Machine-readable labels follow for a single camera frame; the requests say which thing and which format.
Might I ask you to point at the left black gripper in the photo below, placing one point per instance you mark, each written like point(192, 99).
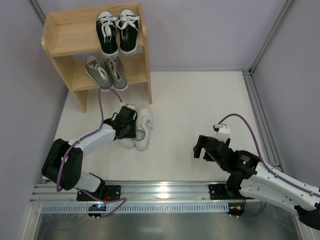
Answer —
point(127, 127)

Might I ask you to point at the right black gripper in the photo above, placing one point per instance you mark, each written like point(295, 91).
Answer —
point(204, 146)

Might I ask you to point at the white sneaker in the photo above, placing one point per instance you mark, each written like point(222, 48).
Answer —
point(127, 143)
point(144, 125)

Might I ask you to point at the grey canvas sneaker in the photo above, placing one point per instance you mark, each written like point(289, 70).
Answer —
point(116, 70)
point(98, 73)

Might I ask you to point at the black canvas sneaker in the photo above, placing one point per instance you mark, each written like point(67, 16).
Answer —
point(106, 30)
point(128, 24)

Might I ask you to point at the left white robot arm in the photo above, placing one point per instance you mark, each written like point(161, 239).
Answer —
point(63, 164)

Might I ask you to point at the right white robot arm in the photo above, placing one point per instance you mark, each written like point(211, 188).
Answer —
point(251, 178)

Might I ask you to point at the wooden two-tier shoe shelf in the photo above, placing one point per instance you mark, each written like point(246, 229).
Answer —
point(72, 32)

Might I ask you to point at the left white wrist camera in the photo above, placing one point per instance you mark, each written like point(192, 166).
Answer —
point(131, 106)

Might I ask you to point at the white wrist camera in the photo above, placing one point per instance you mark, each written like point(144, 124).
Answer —
point(222, 132)
point(131, 106)

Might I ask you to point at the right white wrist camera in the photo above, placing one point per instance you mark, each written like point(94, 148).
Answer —
point(222, 132)

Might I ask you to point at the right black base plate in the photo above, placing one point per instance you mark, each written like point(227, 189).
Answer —
point(217, 191)

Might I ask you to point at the aluminium mounting rail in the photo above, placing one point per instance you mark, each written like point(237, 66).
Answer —
point(138, 192)

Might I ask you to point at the right aluminium frame rail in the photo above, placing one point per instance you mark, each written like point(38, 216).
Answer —
point(269, 148)

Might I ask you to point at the grey slotted cable duct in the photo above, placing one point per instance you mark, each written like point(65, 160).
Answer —
point(136, 208)

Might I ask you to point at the left corner aluminium post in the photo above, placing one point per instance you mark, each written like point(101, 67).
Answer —
point(38, 11)

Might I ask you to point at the corner aluminium post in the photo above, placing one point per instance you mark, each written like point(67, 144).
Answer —
point(276, 26)
point(38, 11)

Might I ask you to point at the right corner aluminium post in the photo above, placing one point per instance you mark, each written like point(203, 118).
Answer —
point(276, 26)

